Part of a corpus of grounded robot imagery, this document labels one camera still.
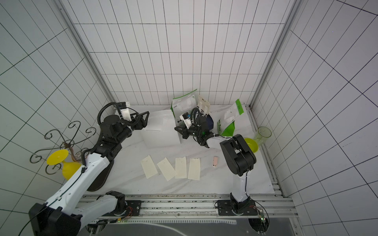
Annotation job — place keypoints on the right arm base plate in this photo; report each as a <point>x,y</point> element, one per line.
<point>234,208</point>

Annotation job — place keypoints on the clear green plastic cup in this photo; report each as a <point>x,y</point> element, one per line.
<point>262,134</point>

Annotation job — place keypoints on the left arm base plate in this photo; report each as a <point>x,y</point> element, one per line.
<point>131,208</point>

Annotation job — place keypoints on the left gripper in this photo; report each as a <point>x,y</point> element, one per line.
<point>143,123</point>

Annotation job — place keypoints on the lime green bowl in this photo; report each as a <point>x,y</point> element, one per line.
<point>252,144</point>

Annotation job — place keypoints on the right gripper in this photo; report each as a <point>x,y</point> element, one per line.
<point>185,131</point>

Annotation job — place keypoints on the aluminium mounting rail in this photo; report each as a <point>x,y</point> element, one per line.
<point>205,206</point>

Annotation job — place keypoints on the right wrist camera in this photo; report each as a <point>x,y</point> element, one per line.
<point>186,119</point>

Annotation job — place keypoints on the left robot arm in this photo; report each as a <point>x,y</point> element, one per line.
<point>59,215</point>

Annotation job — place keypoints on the navy blue beige bag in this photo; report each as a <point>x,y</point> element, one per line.
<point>204,108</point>

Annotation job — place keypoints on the yellow plastic goblet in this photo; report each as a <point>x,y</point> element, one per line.
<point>68,168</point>

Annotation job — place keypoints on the black wire scroll stand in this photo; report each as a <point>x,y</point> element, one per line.
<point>58,140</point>

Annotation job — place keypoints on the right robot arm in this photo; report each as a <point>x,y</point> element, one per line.
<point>239,157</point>

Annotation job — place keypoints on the green white bag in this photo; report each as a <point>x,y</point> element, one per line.
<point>184,104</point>
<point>226,123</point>

